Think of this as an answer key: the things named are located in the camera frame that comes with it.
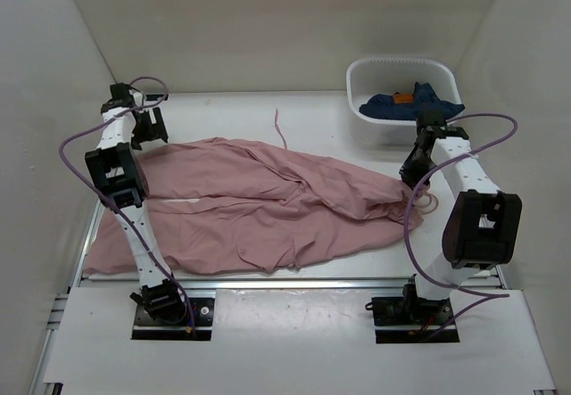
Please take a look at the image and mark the white plastic basket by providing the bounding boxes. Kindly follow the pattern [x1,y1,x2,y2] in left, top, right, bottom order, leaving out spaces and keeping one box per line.
[345,56,461,147]

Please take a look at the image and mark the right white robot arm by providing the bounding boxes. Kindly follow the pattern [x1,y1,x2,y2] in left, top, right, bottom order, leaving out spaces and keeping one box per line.
[400,110,522,324]

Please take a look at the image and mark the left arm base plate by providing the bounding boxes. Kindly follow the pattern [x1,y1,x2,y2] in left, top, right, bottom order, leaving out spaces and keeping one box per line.
[131,296,216,342]

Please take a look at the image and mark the dark blue trousers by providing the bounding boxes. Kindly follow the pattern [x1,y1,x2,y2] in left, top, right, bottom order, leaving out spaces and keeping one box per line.
[359,82,465,121]

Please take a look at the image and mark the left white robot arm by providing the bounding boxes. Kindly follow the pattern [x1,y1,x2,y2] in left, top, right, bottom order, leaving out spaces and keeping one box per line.
[85,83,188,325]

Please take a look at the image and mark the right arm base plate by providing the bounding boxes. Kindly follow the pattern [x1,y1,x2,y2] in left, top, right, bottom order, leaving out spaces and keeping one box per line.
[365,297,460,344]

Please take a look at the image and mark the pink trousers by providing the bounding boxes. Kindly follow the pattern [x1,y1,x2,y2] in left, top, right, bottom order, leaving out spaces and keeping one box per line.
[83,108,441,276]

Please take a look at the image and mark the black corner label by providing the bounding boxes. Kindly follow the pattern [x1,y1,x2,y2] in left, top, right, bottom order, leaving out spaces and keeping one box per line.
[145,94,169,102]

